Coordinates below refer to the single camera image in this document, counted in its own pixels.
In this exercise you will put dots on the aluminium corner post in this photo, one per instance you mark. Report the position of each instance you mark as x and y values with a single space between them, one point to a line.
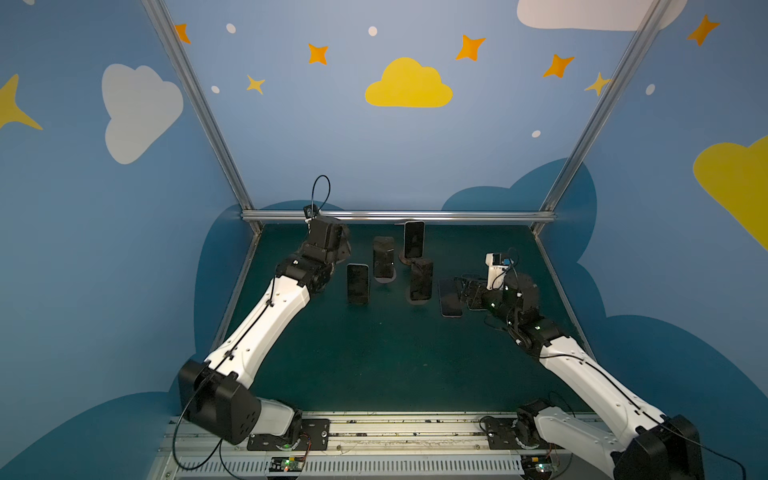
633 56
161 20

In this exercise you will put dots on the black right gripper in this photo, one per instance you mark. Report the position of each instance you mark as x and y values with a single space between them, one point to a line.
480 293

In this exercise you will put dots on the grey round phone stand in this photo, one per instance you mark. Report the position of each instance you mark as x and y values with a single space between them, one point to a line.
417 302

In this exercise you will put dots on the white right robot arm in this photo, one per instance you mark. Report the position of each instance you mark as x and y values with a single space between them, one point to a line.
639 440

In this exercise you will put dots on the controller board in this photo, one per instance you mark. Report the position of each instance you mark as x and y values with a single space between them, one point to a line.
536 467
286 464

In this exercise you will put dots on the aluminium left corner post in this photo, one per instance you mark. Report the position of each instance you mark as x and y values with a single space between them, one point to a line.
161 20

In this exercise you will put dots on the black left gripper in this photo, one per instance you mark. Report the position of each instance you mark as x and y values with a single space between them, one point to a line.
341 241

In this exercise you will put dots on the purple phone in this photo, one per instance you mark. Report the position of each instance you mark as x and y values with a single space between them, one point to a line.
449 300

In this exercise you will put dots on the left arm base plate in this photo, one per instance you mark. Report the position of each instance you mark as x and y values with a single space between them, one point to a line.
311 433

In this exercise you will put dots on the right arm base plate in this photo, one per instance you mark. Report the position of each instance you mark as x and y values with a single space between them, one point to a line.
509 433

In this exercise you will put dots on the left controller board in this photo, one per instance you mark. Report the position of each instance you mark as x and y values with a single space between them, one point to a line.
286 464

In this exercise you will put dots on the aluminium right corner post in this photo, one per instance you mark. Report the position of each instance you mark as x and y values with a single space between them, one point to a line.
633 56

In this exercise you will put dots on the phone with light green edge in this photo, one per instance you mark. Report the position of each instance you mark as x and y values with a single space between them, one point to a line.
358 288

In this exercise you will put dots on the black phone on grey stand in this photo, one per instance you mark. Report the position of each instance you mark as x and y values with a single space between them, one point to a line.
421 280

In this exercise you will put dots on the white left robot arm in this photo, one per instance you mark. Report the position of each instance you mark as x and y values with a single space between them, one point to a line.
215 394

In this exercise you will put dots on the aluminium back frame rail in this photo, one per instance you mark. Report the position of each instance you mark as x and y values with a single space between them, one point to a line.
404 216

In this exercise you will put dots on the black phone on wooden stand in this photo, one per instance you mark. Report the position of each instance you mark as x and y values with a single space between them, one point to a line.
414 236

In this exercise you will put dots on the right controller board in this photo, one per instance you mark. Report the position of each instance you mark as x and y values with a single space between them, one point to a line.
536 467

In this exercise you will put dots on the aluminium front rail bed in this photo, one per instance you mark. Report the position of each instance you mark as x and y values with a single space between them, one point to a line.
368 445

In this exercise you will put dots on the grey round rear stand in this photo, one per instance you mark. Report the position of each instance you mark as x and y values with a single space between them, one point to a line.
385 275

